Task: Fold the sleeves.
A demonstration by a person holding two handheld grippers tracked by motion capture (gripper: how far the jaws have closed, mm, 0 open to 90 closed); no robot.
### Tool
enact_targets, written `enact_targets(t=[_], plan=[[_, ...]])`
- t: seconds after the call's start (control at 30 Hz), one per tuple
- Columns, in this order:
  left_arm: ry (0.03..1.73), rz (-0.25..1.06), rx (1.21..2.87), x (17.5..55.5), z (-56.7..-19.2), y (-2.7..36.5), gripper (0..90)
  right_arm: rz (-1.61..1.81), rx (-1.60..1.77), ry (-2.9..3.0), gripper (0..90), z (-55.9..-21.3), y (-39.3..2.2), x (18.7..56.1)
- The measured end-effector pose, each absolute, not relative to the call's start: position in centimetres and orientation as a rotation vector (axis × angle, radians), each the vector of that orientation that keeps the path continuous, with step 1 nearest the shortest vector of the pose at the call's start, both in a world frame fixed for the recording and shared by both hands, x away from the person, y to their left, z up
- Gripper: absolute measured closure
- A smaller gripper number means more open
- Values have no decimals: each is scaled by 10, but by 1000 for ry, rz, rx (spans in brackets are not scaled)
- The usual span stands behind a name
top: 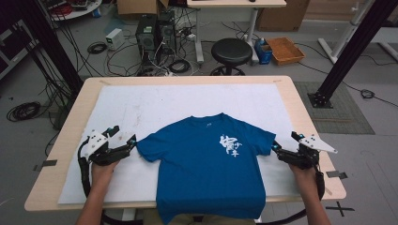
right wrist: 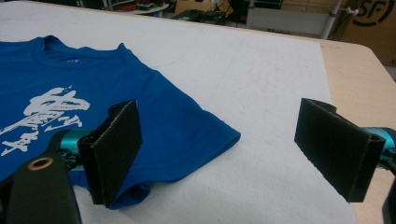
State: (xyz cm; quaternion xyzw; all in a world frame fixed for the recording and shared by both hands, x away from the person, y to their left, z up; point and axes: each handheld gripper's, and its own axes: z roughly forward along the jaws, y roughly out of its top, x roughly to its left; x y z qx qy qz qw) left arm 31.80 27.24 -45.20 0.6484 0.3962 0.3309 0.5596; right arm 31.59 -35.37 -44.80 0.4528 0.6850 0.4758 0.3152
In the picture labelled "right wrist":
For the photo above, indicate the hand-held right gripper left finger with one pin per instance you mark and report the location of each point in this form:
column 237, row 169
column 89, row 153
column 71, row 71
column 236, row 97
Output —
column 109, row 155

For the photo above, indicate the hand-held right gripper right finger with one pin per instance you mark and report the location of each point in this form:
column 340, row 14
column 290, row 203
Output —
column 336, row 149

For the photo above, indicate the blue printed t-shirt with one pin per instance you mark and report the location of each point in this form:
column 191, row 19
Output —
column 174, row 130

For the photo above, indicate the white table mat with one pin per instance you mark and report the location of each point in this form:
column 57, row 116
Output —
column 249, row 77

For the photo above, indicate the large cardboard box with logo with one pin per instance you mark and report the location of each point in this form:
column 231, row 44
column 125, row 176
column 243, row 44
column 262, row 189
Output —
column 373, row 31

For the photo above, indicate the white metal stand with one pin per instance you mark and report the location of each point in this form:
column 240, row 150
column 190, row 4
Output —
column 330, row 21

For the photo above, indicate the round white table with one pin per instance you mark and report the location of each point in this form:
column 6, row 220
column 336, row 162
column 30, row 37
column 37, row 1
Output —
column 149, row 8

